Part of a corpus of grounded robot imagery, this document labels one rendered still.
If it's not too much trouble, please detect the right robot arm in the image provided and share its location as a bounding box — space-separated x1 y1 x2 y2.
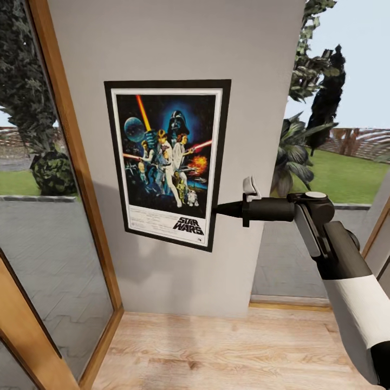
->
213 176 390 390

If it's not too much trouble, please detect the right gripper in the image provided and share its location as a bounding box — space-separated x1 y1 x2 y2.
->
213 193 276 227

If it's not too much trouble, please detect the poster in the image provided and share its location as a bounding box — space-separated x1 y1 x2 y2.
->
104 79 232 253

